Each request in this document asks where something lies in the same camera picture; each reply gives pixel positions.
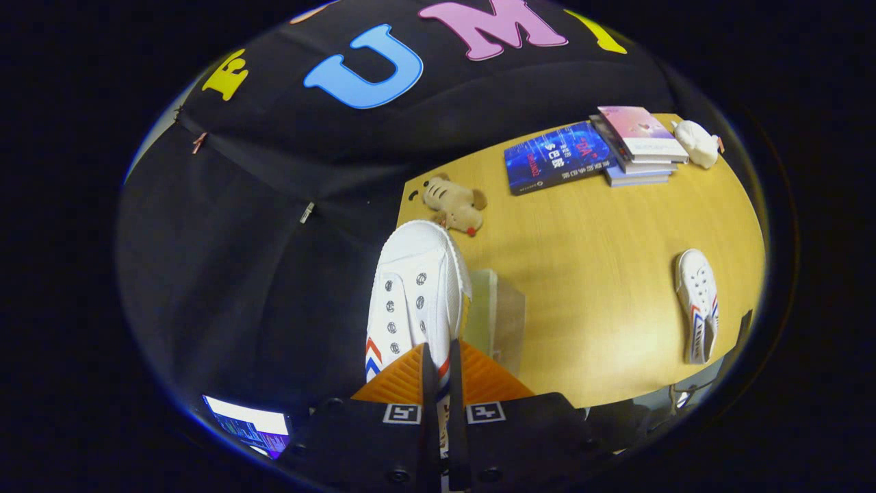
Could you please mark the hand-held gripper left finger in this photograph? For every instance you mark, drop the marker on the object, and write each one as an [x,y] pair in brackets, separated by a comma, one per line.
[429,411]

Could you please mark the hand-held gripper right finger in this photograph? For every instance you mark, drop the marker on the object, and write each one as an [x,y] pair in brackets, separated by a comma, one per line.
[457,424]

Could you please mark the beige fabric storage box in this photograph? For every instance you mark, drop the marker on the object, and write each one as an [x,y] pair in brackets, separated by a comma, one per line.
[498,322]

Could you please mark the white shoe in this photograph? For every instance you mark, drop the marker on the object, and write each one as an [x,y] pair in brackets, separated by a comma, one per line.
[698,301]
[417,274]

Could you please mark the computer monitor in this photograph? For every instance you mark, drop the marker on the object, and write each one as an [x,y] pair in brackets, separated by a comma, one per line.
[246,423]

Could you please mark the beige plush toy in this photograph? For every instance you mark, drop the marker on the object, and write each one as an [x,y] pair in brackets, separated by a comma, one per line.
[455,204]

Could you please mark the silver cloth clip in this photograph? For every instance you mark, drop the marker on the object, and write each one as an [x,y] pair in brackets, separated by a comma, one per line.
[307,212]

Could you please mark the black flat object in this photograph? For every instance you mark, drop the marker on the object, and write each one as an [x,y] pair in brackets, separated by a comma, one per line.
[744,330]

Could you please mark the light blue book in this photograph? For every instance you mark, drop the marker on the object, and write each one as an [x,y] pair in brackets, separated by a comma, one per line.
[640,179]

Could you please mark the pink book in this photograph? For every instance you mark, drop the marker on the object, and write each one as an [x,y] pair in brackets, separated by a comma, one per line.
[640,130]

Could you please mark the copper cloth clip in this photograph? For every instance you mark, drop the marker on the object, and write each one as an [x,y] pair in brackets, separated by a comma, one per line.
[198,142]

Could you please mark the white plush toy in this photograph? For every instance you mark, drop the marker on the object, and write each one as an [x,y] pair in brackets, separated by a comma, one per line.
[697,142]

